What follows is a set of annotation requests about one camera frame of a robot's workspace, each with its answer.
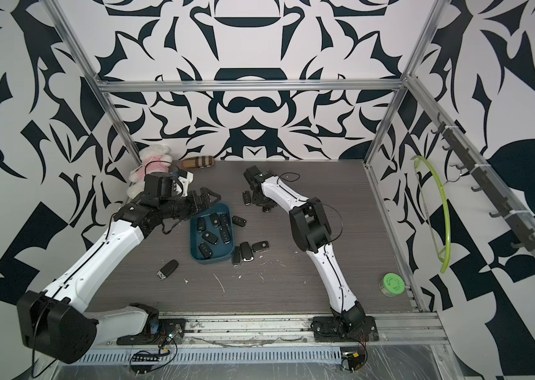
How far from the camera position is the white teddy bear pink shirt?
3.39 ft

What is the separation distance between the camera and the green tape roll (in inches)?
31.5

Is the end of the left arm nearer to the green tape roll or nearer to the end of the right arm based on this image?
the end of the right arm
